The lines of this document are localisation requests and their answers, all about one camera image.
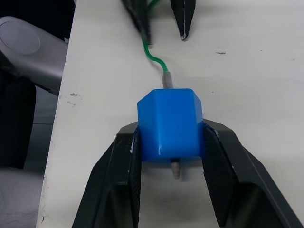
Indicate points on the blue block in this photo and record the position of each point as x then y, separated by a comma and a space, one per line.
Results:
169, 126

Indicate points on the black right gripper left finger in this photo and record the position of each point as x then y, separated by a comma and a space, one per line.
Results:
114, 180

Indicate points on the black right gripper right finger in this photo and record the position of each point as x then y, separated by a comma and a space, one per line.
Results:
237, 175

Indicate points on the green lace with wooden needle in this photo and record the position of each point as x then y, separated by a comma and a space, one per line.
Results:
167, 80

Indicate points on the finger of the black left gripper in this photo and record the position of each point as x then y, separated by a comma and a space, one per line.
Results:
184, 16
141, 21

